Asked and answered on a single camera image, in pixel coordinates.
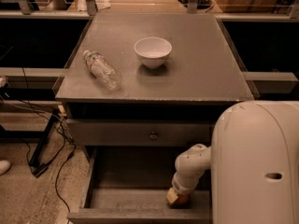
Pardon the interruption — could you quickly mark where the black floor cable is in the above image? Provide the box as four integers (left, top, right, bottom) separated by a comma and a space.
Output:
0, 67, 78, 214

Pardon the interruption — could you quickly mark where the grey drawer cabinet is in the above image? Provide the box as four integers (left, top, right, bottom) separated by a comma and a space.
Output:
51, 12, 261, 224

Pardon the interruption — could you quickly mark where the white bowl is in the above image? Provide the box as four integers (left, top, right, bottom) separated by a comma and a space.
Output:
134, 37, 172, 69

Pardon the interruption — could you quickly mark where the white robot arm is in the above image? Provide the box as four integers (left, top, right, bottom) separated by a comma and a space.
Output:
166, 101, 299, 224

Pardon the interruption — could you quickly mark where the white cloth on shelf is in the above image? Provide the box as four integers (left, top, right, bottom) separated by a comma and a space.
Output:
77, 0, 111, 11

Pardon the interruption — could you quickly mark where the black cable coil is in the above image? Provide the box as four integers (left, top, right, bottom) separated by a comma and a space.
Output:
171, 0, 215, 11

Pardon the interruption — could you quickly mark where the white shoe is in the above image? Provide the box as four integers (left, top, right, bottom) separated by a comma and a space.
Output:
0, 160, 11, 175

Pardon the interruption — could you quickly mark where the open middle drawer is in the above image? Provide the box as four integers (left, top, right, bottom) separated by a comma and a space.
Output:
67, 147, 212, 224

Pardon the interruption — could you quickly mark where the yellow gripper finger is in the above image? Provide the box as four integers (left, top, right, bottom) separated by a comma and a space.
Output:
166, 188, 178, 205

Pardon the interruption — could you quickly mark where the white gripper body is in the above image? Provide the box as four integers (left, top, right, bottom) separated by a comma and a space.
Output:
172, 173, 196, 195

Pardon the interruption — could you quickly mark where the clear plastic water bottle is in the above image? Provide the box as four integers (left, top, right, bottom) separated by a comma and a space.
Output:
83, 50, 122, 91

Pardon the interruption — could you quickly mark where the closed top drawer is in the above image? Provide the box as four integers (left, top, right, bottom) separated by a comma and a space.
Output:
66, 119, 213, 147

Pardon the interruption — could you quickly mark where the black table leg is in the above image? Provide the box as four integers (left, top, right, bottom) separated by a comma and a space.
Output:
29, 109, 59, 167

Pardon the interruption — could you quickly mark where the orange fruit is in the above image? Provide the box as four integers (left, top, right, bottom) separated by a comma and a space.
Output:
170, 194, 190, 207

